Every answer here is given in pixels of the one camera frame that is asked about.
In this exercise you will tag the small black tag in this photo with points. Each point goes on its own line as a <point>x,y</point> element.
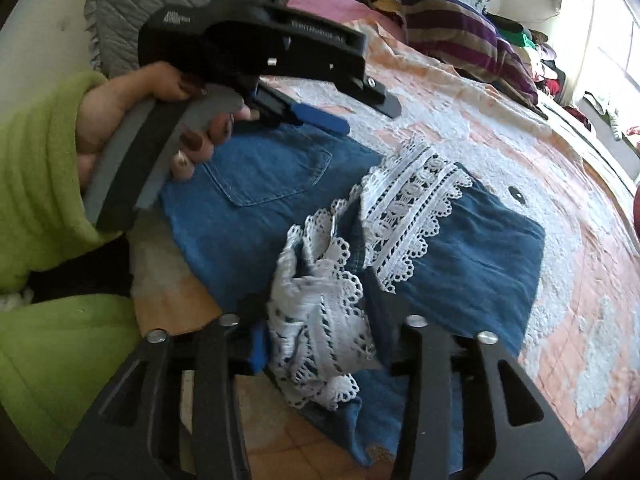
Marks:
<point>515,194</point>

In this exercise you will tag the purple striped cloth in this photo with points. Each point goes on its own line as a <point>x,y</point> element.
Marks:
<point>450,30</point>

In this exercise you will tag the pile of colourful clothes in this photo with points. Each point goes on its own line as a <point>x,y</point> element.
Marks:
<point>530,45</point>

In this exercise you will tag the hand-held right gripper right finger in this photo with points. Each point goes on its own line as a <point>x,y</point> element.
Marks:
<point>417,360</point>

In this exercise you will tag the person's left hand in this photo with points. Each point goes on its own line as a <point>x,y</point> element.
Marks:
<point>115,105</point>

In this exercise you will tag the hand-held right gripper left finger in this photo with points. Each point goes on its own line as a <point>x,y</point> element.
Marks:
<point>257,352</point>

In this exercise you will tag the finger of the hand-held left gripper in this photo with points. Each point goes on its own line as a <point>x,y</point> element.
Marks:
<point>320,117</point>
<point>375,95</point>

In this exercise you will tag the peach and white quilted blanket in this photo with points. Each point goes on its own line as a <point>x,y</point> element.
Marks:
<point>575,210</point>

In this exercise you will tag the person's green garment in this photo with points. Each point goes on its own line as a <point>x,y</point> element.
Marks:
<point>50,360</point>

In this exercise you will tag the blue denim pants lace hem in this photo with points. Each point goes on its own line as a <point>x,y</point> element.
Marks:
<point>475,260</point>

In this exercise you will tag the clothes on windowsill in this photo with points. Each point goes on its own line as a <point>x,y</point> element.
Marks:
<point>612,110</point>

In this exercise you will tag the pink pillow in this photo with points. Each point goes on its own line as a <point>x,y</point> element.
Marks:
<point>325,0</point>

